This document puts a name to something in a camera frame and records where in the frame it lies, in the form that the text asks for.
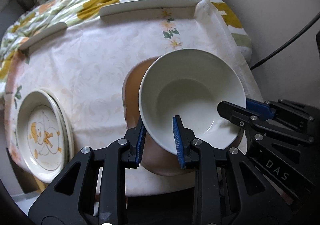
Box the white curved bar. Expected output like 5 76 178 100
18 22 68 54
99 0 196 20

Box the black cable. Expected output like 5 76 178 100
250 12 320 71

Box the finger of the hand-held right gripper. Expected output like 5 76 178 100
246 98 316 127
217 101 315 145

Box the cream smooth bowl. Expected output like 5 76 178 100
138 49 247 157

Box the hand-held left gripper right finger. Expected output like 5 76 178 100
172 115 292 225

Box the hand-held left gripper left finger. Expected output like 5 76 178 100
28 118 147 225

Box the white floral tablecloth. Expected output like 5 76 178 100
3 0 266 196

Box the pink square bowl with handles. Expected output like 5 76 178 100
122 56 245 177

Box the small duck print dish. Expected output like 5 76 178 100
16 90 67 178

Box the floral blanket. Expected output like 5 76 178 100
0 0 252 86

